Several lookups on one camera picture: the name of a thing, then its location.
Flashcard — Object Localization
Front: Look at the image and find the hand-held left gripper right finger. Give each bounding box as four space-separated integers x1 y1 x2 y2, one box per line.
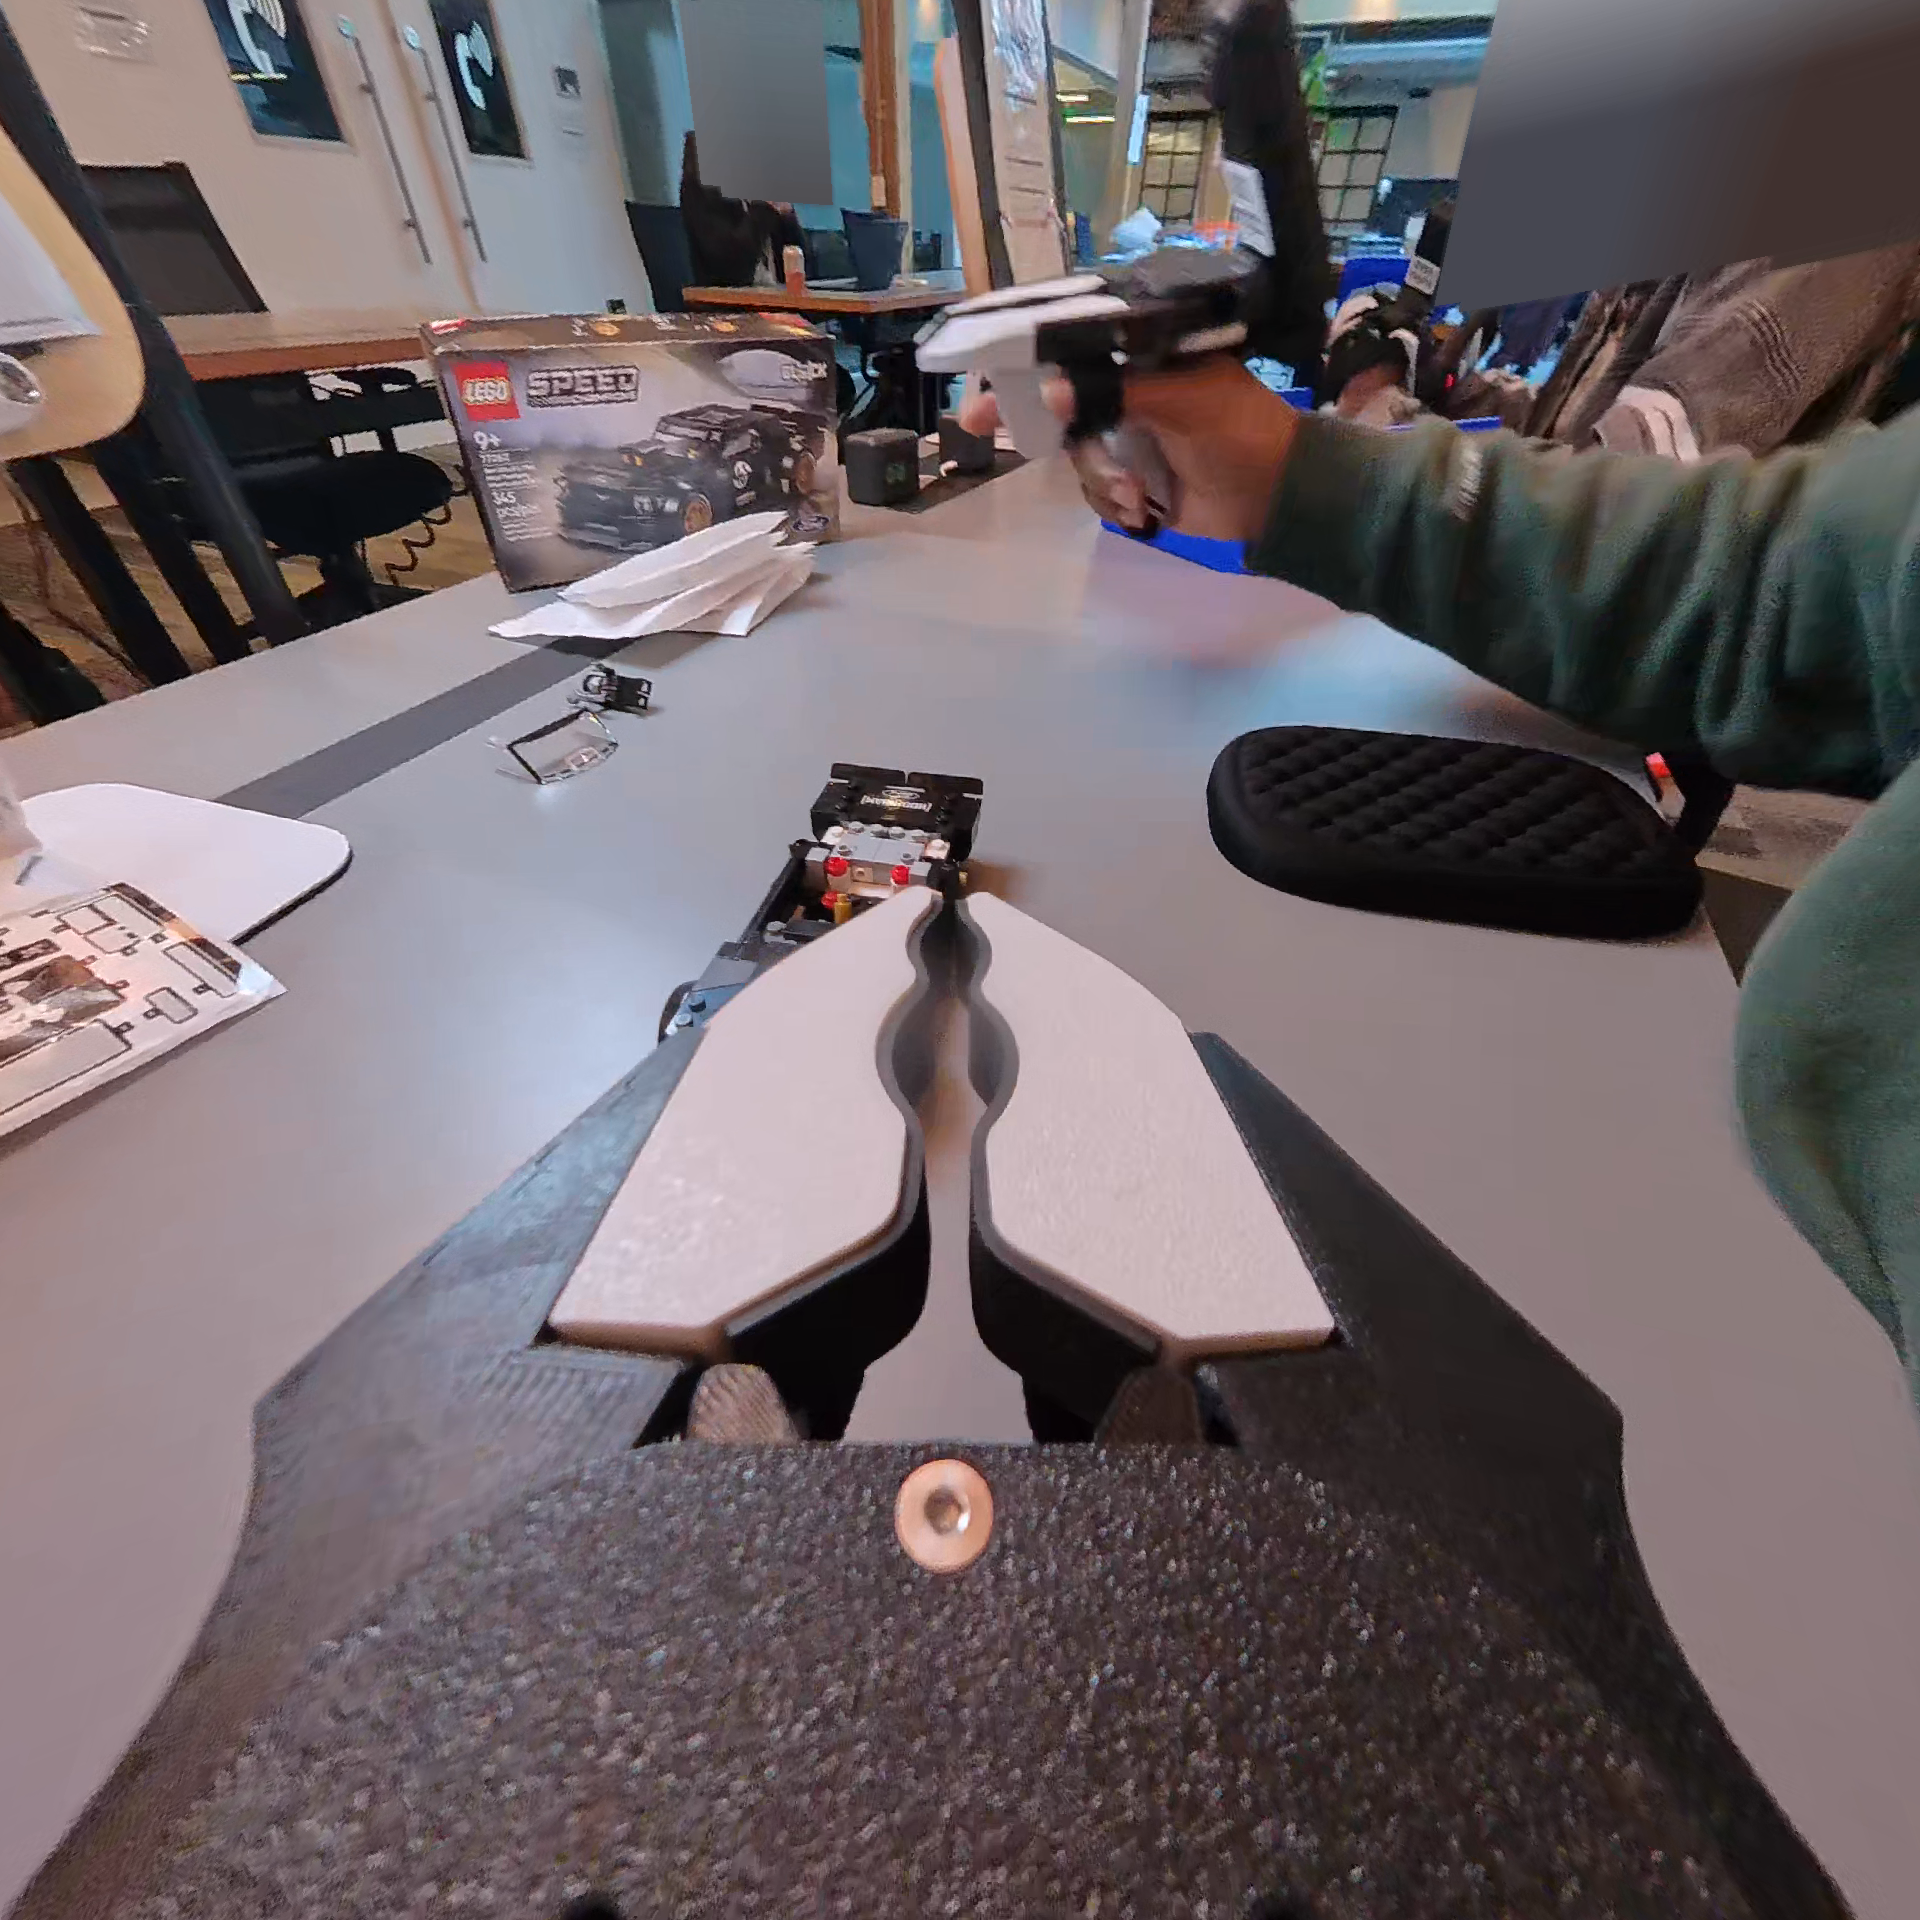
950 886 1339 1411

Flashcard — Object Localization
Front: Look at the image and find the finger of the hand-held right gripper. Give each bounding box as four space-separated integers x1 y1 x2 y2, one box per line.
913 273 1121 339
920 322 1088 383

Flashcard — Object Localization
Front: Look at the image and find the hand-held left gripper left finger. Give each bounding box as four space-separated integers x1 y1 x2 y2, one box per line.
551 890 962 1411

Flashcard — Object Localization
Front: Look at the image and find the lego car model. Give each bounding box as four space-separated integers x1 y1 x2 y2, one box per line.
659 758 990 1039

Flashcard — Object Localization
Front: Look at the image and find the lego set box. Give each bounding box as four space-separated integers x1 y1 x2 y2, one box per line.
423 311 850 597

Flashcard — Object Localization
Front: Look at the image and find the clear lego windshield piece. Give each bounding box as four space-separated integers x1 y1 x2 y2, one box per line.
498 705 619 791

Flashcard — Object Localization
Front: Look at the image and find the lego sticker sheet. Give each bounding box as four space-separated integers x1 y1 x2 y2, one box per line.
0 878 291 1145

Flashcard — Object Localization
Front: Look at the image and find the white booklet stand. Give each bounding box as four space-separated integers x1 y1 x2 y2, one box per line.
928 0 1073 291

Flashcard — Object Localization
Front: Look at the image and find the crumpled white paper bag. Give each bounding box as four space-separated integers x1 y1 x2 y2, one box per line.
487 507 822 649

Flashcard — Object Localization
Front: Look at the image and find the black office chair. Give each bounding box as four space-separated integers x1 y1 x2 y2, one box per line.
74 161 458 649

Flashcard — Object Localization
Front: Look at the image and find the black metal pole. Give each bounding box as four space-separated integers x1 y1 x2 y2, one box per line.
0 0 304 649

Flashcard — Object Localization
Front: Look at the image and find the wooden stand board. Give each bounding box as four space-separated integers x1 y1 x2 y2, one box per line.
0 121 150 471

